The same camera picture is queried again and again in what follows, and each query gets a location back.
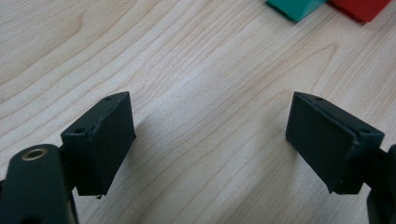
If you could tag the red building block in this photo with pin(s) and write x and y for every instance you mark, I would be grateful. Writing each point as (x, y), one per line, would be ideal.
(361, 9)

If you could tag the teal building block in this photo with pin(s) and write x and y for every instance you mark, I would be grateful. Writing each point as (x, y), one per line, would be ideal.
(295, 7)

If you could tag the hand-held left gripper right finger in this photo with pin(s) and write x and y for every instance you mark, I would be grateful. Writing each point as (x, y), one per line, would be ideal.
(330, 146)

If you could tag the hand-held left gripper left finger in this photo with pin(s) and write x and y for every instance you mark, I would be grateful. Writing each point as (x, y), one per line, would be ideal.
(99, 146)

